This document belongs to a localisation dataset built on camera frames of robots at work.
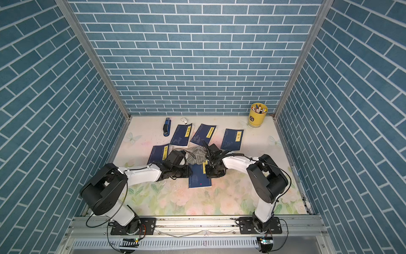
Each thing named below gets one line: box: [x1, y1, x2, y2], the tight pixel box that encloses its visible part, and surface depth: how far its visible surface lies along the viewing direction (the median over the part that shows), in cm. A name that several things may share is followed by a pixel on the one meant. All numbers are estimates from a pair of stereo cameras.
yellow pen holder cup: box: [247, 102, 269, 129], surface depth 110 cm
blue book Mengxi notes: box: [188, 159, 212, 189], surface depth 91 cm
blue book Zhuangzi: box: [220, 128, 244, 151], surface depth 107 cm
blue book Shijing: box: [146, 143, 170, 165], surface depth 98 cm
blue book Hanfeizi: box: [169, 122, 193, 147], surface depth 109 cm
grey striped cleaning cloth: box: [185, 145, 208, 165], surface depth 96 cm
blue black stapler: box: [162, 117, 172, 137], surface depth 111 cm
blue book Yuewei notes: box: [189, 123, 218, 147], surface depth 110 cm
